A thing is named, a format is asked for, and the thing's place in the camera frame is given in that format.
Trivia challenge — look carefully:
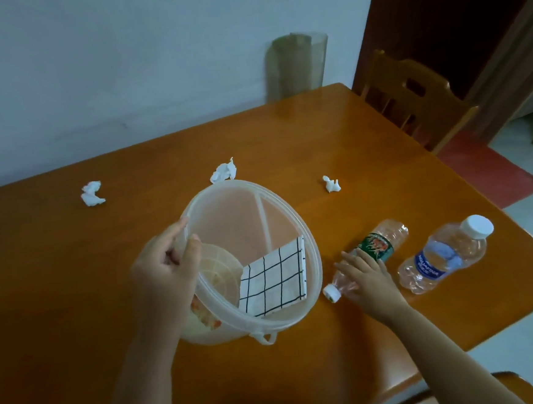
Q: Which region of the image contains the orange printed wrapper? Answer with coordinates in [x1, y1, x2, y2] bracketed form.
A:
[189, 293, 223, 332]

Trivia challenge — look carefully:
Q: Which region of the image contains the person's right forearm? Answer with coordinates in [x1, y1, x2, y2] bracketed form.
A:
[380, 294, 528, 404]

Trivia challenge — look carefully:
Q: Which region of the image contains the person's left forearm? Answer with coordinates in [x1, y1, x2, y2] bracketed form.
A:
[91, 314, 193, 404]

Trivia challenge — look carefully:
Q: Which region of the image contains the green label plastic bottle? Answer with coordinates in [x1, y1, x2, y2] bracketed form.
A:
[317, 217, 415, 305]

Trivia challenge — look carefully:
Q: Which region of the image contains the dark wooden door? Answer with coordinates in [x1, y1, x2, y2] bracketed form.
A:
[345, 0, 533, 113]

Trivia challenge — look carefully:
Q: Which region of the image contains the person's left hand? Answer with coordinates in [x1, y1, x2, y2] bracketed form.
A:
[126, 215, 209, 331]

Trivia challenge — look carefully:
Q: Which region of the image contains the wooden chair with metal frame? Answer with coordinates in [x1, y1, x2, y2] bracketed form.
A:
[367, 368, 533, 404]

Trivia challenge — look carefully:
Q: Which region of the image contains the round translucent plastic lid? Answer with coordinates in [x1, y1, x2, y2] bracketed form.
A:
[192, 240, 248, 317]

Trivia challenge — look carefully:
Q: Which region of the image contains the wooden dining chair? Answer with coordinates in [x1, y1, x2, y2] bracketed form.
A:
[356, 42, 483, 161]

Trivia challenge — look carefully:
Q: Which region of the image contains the red floor mat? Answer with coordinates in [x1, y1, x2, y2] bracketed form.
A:
[432, 125, 533, 214]

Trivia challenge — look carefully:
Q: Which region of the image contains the small crumpled white tissue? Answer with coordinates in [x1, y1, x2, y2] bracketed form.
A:
[322, 174, 343, 195]

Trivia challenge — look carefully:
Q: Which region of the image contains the translucent plastic bucket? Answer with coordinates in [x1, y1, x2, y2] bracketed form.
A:
[168, 174, 329, 353]

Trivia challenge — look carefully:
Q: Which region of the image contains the blue label plastic bottle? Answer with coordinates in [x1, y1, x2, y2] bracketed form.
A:
[393, 212, 500, 297]

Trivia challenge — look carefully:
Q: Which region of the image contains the black white checkered cloth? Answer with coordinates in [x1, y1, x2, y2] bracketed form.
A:
[233, 235, 311, 320]

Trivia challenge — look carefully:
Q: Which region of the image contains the person's right hand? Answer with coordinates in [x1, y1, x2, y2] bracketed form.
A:
[332, 244, 411, 329]

